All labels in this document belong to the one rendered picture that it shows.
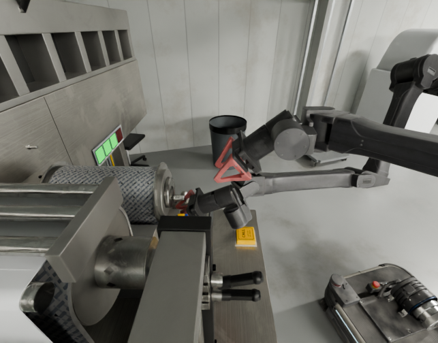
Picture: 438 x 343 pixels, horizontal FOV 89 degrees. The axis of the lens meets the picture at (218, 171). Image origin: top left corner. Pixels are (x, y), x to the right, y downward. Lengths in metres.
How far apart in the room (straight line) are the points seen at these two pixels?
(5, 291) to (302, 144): 0.38
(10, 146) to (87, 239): 0.47
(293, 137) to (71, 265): 0.33
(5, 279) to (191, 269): 0.14
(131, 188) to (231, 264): 0.47
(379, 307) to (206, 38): 3.02
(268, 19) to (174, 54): 1.27
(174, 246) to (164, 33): 3.00
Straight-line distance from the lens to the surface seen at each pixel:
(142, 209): 0.53
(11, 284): 0.24
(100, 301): 0.35
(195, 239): 0.20
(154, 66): 3.15
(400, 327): 1.72
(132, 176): 0.54
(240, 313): 0.76
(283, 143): 0.39
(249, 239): 0.88
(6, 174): 0.67
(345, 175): 0.80
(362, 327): 1.65
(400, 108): 0.93
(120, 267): 0.31
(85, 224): 0.22
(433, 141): 0.42
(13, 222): 0.29
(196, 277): 0.18
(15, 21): 0.76
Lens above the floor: 1.59
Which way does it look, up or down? 33 degrees down
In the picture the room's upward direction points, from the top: straight up
